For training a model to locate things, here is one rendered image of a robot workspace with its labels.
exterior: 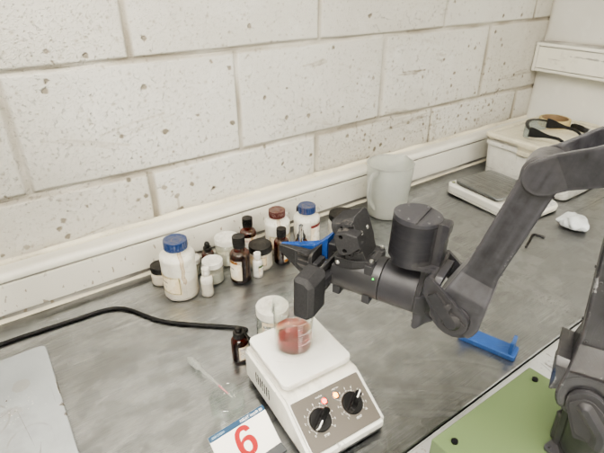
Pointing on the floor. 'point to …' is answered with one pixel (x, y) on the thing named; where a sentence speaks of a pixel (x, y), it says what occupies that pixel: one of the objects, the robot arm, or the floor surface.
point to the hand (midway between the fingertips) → (301, 253)
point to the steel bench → (56, 344)
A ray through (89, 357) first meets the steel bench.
